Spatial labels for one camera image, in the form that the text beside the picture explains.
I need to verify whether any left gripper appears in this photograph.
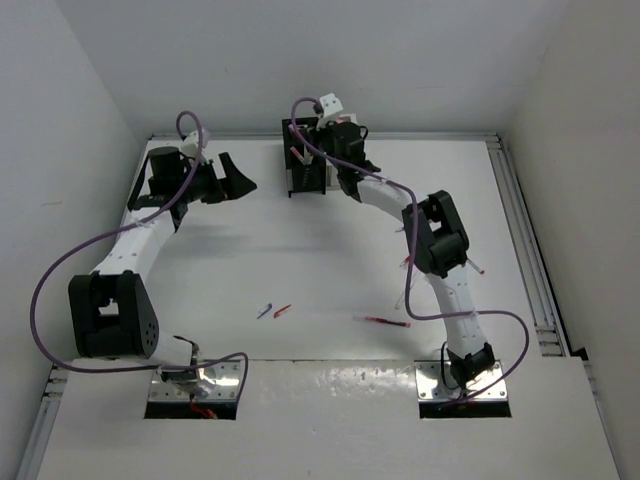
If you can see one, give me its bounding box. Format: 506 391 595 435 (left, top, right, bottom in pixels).
175 152 256 204

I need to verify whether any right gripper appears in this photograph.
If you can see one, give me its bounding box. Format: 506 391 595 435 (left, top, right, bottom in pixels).
301 114 345 172

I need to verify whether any yellow tip white pen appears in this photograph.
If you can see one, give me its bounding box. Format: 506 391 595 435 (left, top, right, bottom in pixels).
290 147 313 165

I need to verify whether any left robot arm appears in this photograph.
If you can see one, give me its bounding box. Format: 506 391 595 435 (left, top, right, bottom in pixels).
68 146 257 372

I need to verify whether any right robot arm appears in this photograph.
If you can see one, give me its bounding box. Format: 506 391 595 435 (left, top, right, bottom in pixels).
303 121 495 389

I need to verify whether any white slotted pen holder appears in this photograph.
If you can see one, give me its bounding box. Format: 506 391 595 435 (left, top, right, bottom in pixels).
322 117 365 193

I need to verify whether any black slotted pen holder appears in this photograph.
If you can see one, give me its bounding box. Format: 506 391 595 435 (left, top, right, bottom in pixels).
281 119 327 197

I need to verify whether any blue pen cap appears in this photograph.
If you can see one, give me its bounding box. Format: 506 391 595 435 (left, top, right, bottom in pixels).
257 303 273 319

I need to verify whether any red pen cap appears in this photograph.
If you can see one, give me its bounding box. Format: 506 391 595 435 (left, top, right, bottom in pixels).
273 304 292 318

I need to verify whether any red cap white marker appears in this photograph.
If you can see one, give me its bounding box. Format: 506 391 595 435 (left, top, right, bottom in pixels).
467 257 486 275

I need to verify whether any red ink gel pen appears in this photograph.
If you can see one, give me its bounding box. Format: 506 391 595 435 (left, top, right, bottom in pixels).
352 314 411 328

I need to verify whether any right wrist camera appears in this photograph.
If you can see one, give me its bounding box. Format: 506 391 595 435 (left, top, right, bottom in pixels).
313 93 344 130

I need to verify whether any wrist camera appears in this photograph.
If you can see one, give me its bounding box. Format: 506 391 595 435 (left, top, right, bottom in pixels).
179 130 210 159
313 93 344 130

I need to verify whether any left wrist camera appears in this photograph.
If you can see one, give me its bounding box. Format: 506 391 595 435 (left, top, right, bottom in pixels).
179 130 210 159

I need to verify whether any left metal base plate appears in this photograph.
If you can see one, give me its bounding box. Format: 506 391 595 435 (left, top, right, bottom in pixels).
148 360 247 403

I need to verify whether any metal base plate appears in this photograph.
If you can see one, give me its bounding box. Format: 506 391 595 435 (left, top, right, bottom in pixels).
148 360 247 403
414 360 508 404

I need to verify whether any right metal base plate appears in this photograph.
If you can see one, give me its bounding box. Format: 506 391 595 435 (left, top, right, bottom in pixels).
414 360 508 404

